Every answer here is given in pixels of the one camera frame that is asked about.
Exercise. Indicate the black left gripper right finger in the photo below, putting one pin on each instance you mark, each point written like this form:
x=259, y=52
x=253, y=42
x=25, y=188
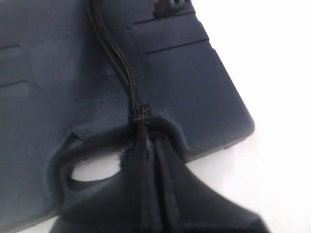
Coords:
x=190, y=206

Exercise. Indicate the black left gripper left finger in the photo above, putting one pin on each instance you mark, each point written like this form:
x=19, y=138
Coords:
x=126, y=202

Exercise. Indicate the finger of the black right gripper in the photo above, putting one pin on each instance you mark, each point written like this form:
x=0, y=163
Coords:
x=168, y=8

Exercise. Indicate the black plastic carrying case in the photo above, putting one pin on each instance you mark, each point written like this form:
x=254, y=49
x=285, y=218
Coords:
x=58, y=86

